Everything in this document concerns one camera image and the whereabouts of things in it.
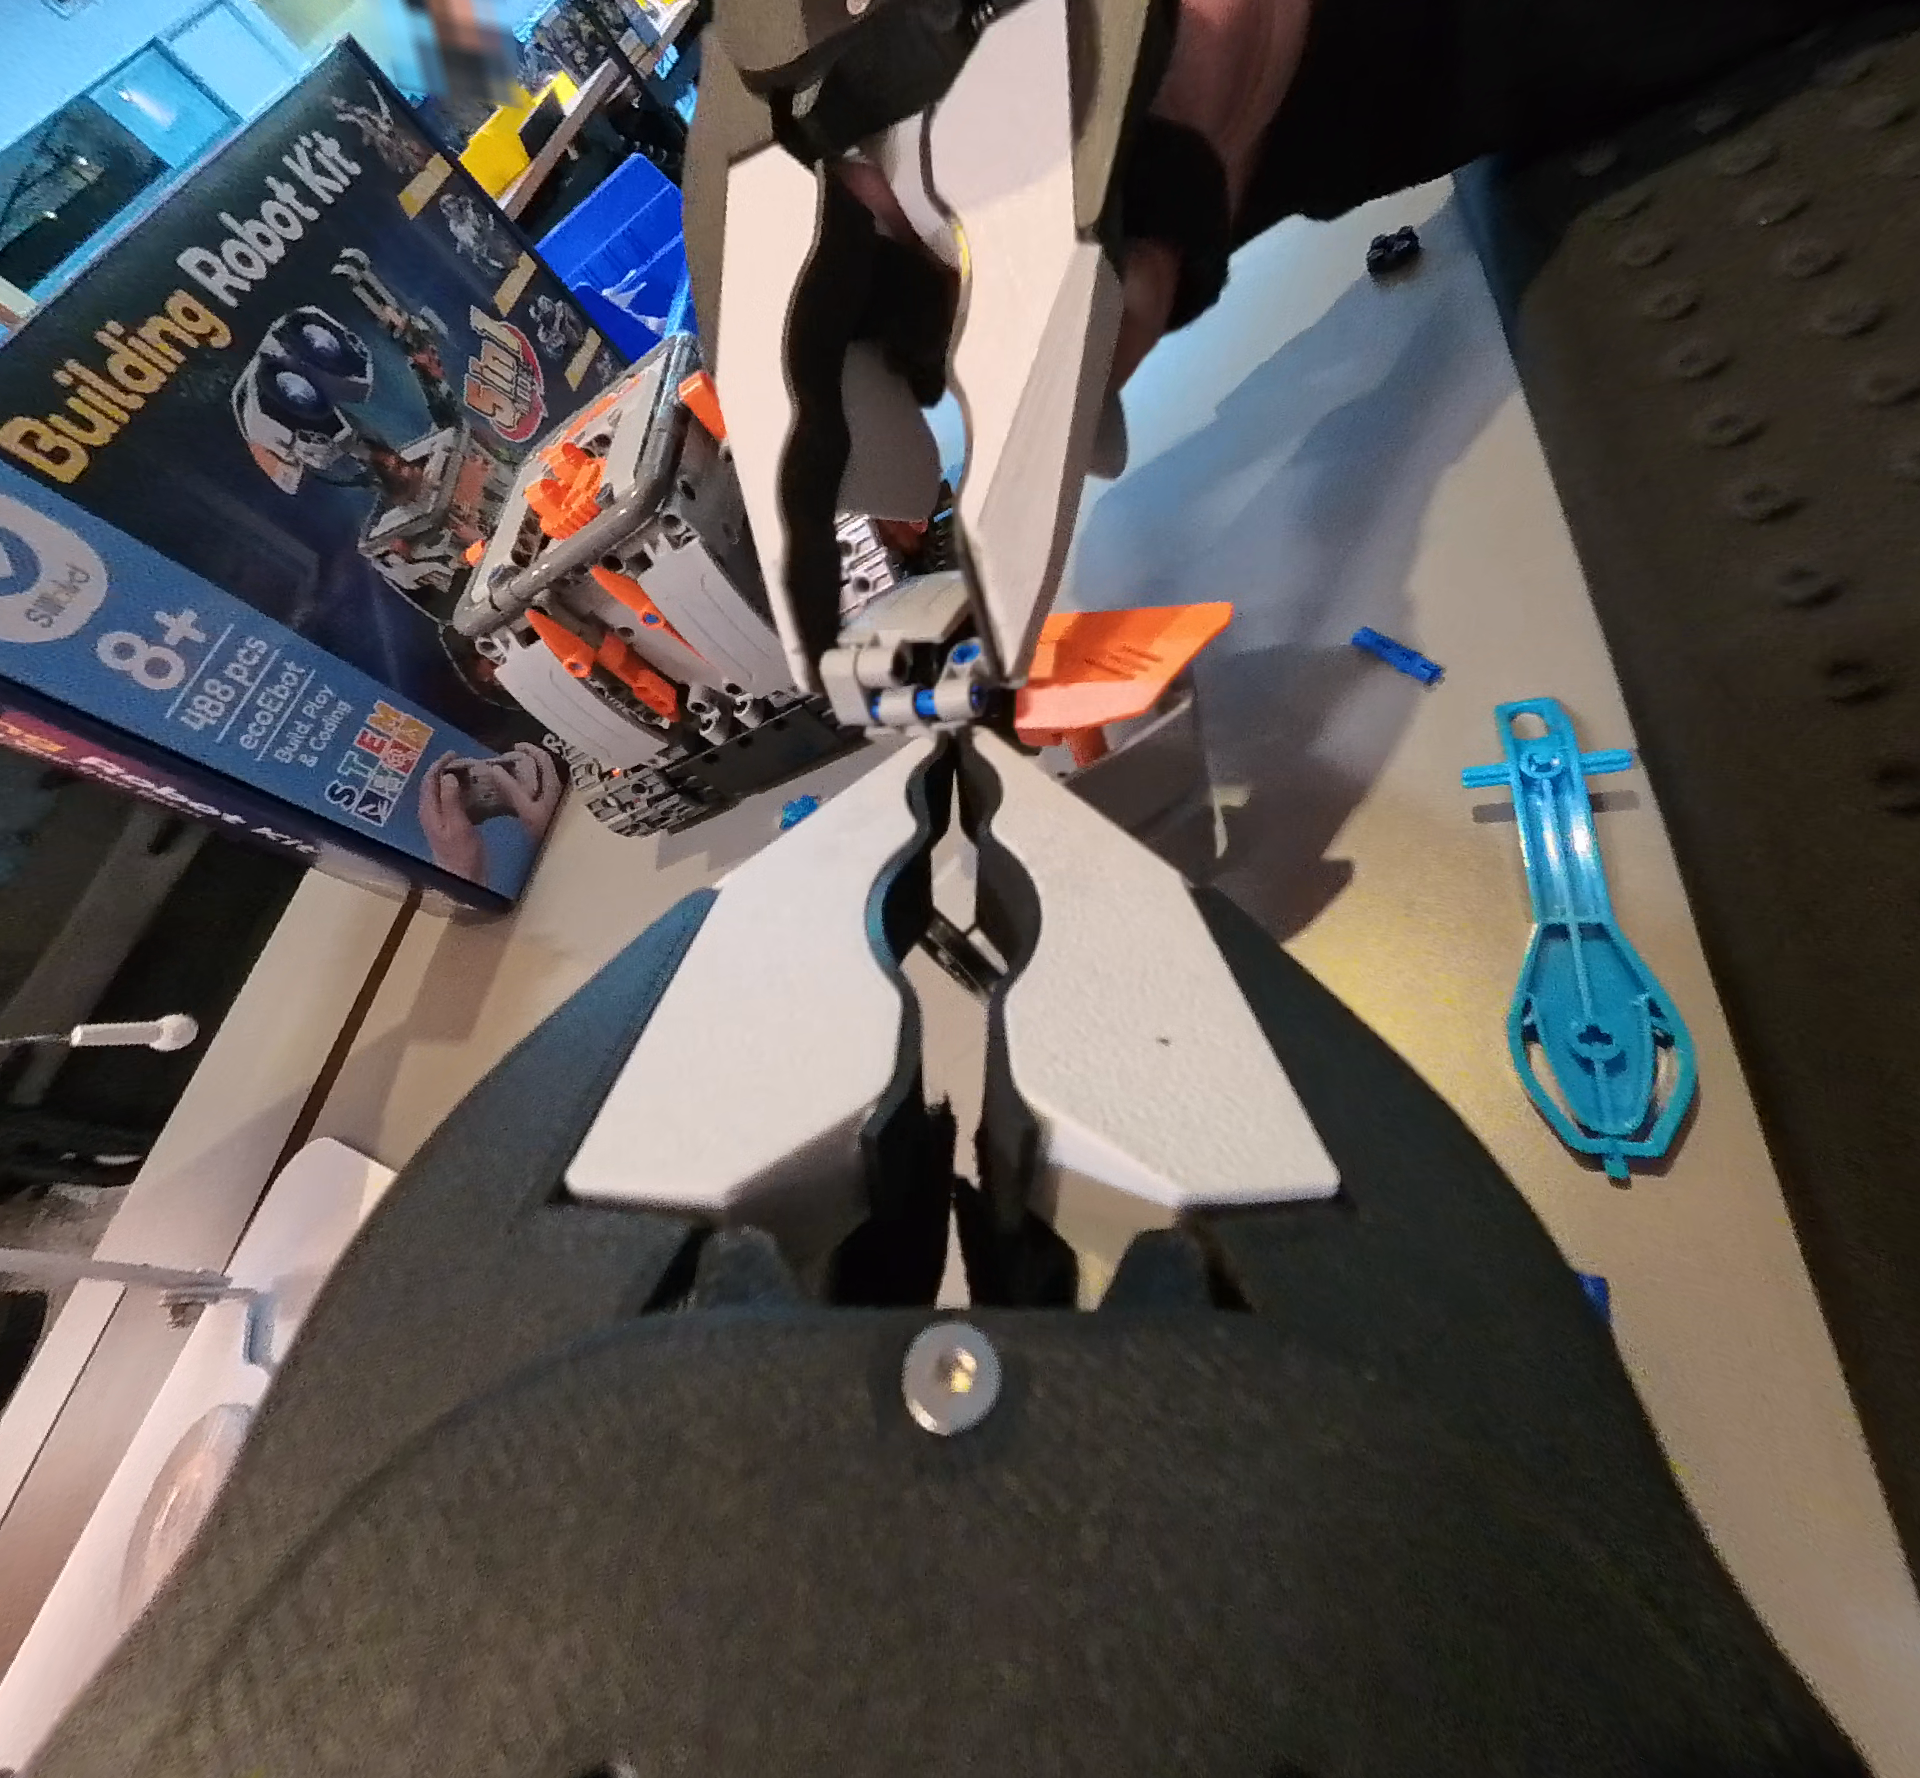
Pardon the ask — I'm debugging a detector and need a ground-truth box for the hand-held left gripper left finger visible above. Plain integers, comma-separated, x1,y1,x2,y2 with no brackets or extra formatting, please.
564,736,962,1300

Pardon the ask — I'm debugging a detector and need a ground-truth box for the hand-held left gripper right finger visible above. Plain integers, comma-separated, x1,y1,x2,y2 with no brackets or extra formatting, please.
957,741,1343,1300

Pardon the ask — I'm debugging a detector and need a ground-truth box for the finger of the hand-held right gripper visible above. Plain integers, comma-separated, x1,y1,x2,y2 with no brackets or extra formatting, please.
719,140,843,693
919,0,1124,693

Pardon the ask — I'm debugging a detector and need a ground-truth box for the grey orange twin-motor toy assembly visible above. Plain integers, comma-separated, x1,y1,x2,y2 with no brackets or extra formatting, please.
814,571,1239,990

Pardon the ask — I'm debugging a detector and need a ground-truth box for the person's right forearm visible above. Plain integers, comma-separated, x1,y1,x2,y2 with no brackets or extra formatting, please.
1259,0,1920,266

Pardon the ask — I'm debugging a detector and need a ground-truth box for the person's right hand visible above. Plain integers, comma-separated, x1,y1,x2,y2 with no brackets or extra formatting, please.
1112,0,1315,385

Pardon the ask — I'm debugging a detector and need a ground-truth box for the blue plastic bin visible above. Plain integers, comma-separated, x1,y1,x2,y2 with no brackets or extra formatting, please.
531,150,695,362

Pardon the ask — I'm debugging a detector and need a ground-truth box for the large grey orange toy vehicle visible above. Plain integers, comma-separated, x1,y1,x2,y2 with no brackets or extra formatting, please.
448,336,962,842

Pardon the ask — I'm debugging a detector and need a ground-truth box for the light blue brick separator tool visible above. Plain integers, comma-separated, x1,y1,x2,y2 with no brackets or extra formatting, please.
1463,696,1703,1182

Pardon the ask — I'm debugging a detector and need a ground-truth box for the blue toy kit box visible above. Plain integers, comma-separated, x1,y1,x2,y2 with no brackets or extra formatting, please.
0,37,708,916

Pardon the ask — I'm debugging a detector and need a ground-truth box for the white desk lamp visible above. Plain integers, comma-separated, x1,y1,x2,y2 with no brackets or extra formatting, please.
0,1132,404,1727

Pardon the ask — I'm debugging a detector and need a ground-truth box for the white cable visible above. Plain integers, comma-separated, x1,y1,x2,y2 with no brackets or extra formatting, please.
0,1009,201,1058

